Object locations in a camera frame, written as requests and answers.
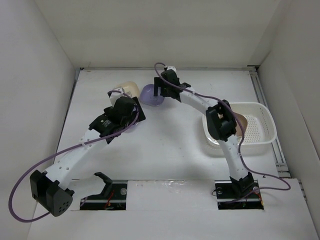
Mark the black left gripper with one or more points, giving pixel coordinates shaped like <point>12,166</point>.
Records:
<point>140,116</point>

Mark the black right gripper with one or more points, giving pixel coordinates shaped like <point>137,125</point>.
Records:
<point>159,82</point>

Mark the small purple panda plate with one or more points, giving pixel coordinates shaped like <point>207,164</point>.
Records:
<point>147,96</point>

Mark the brown panda plate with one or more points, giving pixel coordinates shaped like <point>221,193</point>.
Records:
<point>241,125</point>

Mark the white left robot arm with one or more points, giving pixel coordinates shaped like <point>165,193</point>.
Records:
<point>55,188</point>

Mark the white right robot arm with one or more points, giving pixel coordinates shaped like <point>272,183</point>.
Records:
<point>221,126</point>

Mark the white perforated plastic bin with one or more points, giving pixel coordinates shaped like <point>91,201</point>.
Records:
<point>256,139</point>

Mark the large purple panda plate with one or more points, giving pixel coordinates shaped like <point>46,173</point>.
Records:
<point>132,127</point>

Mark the cream panda plate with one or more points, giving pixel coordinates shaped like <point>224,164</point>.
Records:
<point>130,88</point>

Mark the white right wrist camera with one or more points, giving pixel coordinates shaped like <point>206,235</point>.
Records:
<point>169,67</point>

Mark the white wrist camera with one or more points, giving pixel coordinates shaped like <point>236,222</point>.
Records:
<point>115,94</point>
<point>169,67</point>

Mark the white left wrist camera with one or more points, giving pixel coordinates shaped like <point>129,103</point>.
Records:
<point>115,94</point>

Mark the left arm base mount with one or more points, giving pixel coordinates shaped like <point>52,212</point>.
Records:
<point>113,196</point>

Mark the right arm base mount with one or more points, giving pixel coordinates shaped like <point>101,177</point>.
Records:
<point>227,198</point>

